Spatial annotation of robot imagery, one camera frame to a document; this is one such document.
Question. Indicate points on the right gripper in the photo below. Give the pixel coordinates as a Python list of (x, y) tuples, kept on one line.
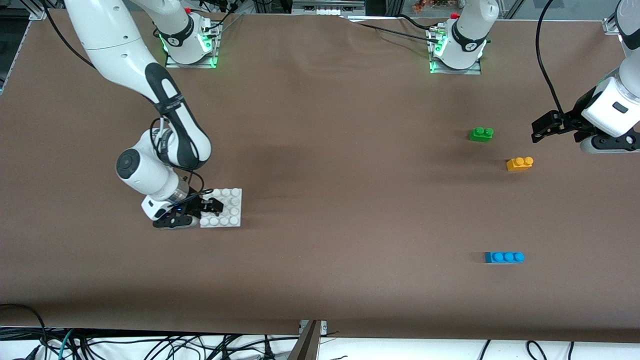
[(196, 202)]

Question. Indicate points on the white studded base plate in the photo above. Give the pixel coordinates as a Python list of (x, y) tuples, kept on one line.
[(231, 210)]

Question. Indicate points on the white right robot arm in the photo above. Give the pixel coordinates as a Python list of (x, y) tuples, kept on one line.
[(115, 40)]

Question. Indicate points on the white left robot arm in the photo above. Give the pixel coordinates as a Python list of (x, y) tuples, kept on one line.
[(470, 30)]

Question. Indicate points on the green two-stud block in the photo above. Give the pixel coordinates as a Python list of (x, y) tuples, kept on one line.
[(481, 135)]

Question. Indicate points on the blue three-stud block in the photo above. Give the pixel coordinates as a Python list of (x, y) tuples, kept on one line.
[(504, 257)]

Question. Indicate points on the brown table cover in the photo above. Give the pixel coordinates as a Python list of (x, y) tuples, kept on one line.
[(300, 250)]

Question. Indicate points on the silver corner bracket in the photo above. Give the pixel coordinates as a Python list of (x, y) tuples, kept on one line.
[(611, 26), (39, 12)]

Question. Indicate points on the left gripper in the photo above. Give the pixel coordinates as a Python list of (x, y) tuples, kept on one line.
[(573, 120)]

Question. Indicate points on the yellow two-stud block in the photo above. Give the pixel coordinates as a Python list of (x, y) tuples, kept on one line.
[(519, 164)]

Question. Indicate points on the silver table edge bracket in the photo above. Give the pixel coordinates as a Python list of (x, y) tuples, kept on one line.
[(323, 326)]

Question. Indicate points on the silver aluminium frame rail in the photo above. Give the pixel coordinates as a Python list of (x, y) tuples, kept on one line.
[(327, 7)]

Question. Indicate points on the aluminium profile post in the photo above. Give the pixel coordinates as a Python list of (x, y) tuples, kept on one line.
[(306, 345)]

